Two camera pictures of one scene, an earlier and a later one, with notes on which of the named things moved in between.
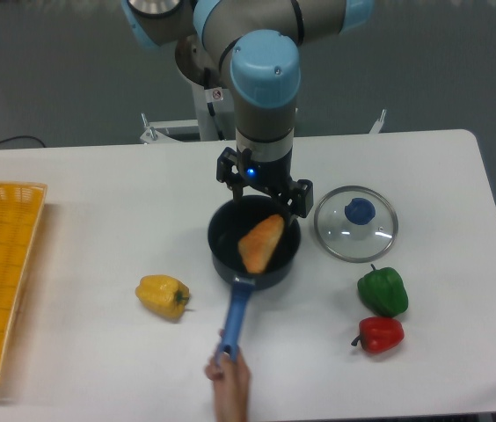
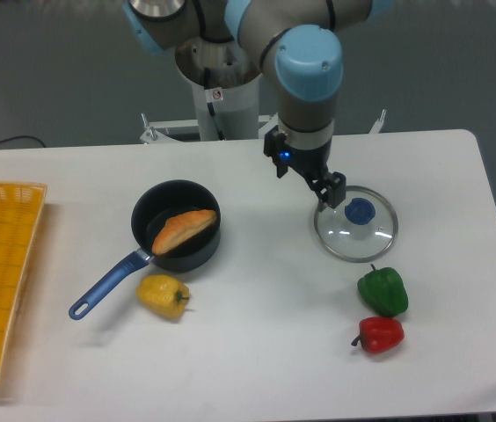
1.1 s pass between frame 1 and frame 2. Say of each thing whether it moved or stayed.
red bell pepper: stayed
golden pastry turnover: moved
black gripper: moved
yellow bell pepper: stayed
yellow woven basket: stayed
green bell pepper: stayed
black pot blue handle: moved
